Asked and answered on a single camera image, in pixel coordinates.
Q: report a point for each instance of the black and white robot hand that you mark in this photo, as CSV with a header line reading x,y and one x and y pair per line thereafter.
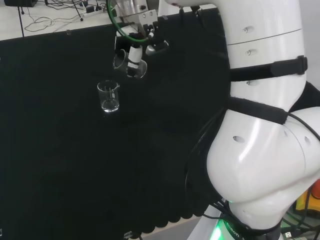
x,y
136,23

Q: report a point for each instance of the clear glass beaker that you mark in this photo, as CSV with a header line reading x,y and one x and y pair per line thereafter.
x,y
119,60
108,98

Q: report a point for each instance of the white power strip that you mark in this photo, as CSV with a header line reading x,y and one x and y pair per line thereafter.
x,y
93,11

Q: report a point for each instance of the black tripod leg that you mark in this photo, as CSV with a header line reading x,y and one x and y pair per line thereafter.
x,y
78,11

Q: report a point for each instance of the black box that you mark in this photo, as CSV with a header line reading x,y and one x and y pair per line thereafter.
x,y
20,3

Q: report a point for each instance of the black table cloth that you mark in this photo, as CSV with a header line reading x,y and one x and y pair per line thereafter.
x,y
62,150

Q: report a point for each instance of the yellow stop button box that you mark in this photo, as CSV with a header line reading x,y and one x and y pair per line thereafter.
x,y
306,200

